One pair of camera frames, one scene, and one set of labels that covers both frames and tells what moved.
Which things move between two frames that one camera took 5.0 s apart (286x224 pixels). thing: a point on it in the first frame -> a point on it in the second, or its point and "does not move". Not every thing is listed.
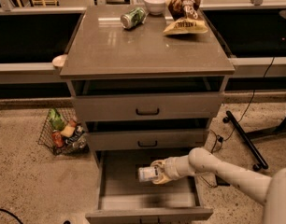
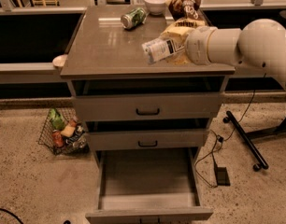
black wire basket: [64, 133] does not move
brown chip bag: [184, 10] does not move
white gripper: [171, 168] -> [195, 45]
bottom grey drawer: [122, 199] does not move
